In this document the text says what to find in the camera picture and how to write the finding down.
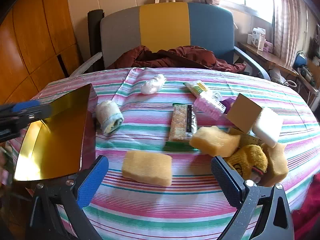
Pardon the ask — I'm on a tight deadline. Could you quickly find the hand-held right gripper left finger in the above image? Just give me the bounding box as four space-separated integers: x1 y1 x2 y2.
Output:
26 155 110 240

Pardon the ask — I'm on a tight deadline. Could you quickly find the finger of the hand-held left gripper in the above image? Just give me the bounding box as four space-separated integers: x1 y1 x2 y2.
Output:
0 104 52 143
0 99 42 117

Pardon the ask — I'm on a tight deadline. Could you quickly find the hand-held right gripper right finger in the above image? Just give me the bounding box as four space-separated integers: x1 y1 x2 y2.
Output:
210 156 295 240

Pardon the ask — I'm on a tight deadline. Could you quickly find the gold cardboard box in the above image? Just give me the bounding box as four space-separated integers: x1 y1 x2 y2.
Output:
13 84 98 182

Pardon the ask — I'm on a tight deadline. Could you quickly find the white soap bar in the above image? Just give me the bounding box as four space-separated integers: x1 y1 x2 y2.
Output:
252 107 283 148

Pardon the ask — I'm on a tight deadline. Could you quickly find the white towel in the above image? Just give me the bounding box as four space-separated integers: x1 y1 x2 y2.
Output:
95 100 124 134

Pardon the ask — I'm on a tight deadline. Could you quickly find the beige cardboard carton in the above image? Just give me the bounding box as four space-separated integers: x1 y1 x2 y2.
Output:
226 93 263 134

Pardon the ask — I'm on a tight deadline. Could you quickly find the pink item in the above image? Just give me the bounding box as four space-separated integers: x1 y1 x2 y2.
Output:
194 91 227 117

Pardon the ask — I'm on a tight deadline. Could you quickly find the purple wrapper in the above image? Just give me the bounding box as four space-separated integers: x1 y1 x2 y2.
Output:
220 98 237 114

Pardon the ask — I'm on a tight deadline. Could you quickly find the yellow-green small packet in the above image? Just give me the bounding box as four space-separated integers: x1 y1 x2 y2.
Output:
184 80 209 97

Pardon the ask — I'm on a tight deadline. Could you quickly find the white plastic-wrapped ball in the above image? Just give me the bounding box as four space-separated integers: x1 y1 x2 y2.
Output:
141 74 167 95

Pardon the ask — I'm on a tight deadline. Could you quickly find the striped blanket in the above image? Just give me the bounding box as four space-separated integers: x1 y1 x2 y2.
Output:
6 67 320 240

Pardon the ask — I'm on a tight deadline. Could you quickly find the red cloth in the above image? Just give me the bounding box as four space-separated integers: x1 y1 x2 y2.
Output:
291 172 320 240

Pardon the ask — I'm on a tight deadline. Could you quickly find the white plastic bag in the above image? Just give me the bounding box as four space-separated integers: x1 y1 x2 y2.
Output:
269 67 287 84

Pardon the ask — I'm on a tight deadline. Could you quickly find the maroon jacket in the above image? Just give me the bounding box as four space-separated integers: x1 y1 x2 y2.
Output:
107 45 247 74

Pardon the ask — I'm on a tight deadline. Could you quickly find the wooden window shelf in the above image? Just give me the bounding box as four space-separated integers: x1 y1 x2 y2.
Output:
237 41 299 77

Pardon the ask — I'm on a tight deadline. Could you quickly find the pink product box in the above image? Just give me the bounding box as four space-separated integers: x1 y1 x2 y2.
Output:
257 40 274 53

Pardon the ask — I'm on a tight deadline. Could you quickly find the white product box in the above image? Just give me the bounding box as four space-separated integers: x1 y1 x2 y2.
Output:
251 27 267 50

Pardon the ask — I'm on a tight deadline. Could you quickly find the grey yellow blue chair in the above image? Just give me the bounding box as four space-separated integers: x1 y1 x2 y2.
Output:
70 2 271 80

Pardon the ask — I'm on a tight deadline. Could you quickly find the pink striped curtain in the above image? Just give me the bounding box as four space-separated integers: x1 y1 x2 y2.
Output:
270 0 308 68

